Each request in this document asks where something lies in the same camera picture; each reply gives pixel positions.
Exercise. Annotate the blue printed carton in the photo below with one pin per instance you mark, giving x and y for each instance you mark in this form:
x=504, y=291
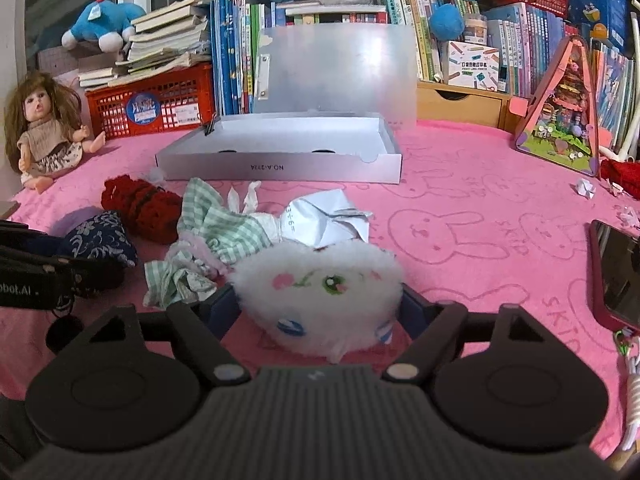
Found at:
x=597, y=7

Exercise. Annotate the small jar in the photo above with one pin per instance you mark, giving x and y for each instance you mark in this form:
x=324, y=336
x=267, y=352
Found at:
x=475, y=29

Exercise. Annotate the row of small books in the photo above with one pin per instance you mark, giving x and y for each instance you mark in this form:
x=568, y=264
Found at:
x=330, y=14

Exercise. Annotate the crumpled white paper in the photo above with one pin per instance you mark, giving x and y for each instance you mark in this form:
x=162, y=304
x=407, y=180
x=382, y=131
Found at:
x=325, y=217

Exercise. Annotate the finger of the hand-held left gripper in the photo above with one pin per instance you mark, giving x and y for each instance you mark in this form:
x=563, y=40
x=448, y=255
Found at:
x=20, y=247
x=95, y=275

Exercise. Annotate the brown-haired baby doll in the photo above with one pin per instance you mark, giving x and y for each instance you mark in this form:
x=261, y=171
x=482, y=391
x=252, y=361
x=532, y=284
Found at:
x=42, y=125

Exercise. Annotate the small crumpled paper bit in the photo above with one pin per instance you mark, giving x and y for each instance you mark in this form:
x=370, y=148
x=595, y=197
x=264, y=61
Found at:
x=584, y=187

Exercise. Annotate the white plush doll green dress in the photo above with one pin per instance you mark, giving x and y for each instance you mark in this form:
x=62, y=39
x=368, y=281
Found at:
x=310, y=295

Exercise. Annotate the red knitted cloth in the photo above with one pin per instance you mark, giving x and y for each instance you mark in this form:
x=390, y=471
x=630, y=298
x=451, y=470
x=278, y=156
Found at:
x=622, y=175

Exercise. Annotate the blue floral cloth pouch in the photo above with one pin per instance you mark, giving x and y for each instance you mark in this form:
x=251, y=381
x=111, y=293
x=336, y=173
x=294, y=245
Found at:
x=102, y=240

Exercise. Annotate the blue cat plush toy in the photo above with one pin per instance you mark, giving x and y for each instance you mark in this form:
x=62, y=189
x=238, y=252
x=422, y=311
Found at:
x=102, y=22

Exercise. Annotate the dark red knitted item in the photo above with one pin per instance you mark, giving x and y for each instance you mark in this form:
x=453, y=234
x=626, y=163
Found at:
x=145, y=207

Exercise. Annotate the pink triangular toy dollhouse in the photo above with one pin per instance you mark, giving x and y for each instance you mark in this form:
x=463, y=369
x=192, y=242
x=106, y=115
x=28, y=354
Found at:
x=560, y=120

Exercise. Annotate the wooden drawer organizer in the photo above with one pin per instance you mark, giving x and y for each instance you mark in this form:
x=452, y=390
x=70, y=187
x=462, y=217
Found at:
x=460, y=102

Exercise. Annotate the black binder clip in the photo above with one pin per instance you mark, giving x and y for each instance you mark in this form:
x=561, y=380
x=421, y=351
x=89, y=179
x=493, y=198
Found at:
x=212, y=125

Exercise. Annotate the stack of worn books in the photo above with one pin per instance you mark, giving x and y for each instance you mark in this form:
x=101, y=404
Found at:
x=165, y=40

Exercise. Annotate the colourful printed cardboard box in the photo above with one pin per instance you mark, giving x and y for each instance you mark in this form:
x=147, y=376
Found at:
x=470, y=65

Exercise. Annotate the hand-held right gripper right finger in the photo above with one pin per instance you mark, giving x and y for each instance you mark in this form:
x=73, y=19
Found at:
x=412, y=312

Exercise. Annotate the phone in red case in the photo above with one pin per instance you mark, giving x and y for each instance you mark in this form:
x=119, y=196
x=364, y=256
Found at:
x=620, y=275

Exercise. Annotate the row of green white books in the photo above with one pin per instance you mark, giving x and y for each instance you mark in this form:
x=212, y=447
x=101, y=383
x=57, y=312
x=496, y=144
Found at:
x=420, y=35

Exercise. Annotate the silver box with translucent lid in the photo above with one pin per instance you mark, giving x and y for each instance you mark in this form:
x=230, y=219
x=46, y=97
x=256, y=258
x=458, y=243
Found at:
x=280, y=150

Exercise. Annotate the row of thin leaning books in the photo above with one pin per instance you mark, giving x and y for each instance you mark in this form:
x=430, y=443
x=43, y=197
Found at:
x=615, y=90

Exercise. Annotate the row of pastel books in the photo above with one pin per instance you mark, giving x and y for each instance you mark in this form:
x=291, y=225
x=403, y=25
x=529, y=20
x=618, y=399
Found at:
x=530, y=50

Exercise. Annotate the red plastic basket with label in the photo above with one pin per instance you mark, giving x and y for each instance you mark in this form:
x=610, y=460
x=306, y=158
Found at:
x=165, y=105

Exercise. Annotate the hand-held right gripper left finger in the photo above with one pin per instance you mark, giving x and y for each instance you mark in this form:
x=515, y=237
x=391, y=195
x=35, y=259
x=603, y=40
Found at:
x=222, y=310

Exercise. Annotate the row of tall blue books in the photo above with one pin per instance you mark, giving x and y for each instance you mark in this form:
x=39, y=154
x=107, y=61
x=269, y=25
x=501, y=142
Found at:
x=232, y=55

